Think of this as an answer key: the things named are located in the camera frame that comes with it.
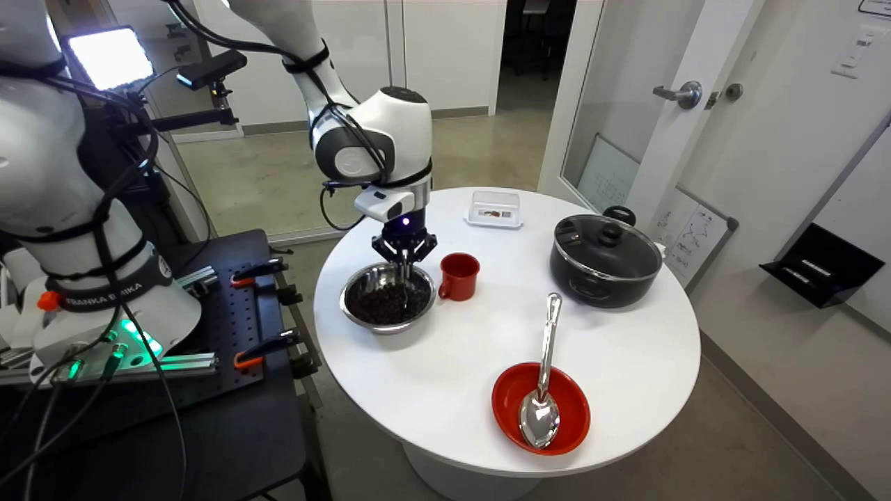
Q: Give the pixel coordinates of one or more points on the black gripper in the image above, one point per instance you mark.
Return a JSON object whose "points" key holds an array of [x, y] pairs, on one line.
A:
{"points": [[406, 230]]}

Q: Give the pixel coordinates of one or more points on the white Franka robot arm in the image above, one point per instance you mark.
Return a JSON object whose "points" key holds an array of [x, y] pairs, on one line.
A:
{"points": [[379, 128]]}

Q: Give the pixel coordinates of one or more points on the dark bowl with food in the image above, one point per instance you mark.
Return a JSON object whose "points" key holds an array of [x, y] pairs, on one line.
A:
{"points": [[353, 312]]}

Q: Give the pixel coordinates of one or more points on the large silver serving spoon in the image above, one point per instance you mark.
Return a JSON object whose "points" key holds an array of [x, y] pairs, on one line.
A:
{"points": [[541, 414]]}

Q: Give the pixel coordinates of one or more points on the dark coffee beans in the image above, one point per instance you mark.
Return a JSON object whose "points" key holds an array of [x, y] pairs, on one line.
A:
{"points": [[378, 302]]}

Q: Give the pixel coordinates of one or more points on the red enamel mug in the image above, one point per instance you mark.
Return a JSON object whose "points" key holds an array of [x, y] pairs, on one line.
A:
{"points": [[461, 280]]}

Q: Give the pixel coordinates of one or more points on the clear plastic container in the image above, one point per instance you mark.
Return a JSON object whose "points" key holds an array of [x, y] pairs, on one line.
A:
{"points": [[493, 212]]}

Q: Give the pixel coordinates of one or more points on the black pot with lid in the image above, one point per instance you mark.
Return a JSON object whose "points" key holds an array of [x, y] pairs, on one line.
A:
{"points": [[603, 265]]}

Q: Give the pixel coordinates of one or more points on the red plate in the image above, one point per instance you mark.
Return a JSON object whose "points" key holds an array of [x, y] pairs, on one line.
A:
{"points": [[571, 414]]}

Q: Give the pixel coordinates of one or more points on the black perforated cart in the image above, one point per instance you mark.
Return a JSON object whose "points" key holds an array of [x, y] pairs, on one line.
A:
{"points": [[233, 435]]}

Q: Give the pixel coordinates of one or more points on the small leaning whiteboard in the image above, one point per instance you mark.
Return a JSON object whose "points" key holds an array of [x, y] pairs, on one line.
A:
{"points": [[692, 238]]}

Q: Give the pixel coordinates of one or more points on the white door with glass panel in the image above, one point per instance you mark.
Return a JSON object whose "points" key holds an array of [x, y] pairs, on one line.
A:
{"points": [[630, 56]]}

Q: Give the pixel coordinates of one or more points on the bright light panel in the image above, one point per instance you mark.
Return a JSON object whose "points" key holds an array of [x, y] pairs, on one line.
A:
{"points": [[112, 56]]}

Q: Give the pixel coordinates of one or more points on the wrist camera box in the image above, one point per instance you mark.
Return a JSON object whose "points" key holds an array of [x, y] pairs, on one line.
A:
{"points": [[386, 205]]}

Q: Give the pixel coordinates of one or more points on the green lit aluminium rail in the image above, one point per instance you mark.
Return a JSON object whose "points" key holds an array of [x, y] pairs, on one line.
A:
{"points": [[177, 364]]}

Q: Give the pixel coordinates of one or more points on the black camera on stand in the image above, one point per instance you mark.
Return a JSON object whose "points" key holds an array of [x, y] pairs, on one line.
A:
{"points": [[213, 69]]}

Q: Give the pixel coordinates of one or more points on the black wall file tray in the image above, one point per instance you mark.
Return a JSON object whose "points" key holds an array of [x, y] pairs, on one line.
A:
{"points": [[822, 265]]}

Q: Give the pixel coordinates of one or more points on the white wall sign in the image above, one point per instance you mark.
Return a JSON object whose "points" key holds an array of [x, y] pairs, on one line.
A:
{"points": [[878, 7]]}

